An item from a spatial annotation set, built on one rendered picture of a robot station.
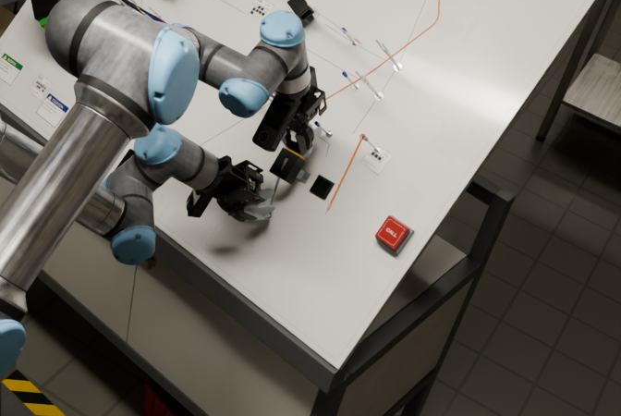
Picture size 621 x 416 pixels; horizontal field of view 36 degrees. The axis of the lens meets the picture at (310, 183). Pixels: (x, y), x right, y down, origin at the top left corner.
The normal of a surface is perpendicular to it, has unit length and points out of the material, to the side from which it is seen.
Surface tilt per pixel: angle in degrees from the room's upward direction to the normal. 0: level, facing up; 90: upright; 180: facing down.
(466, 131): 49
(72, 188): 57
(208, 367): 90
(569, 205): 0
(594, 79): 0
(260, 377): 90
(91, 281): 90
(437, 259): 0
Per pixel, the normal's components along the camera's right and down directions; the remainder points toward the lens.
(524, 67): -0.33, -0.22
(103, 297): -0.63, 0.37
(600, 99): 0.20, -0.77
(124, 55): -0.07, -0.30
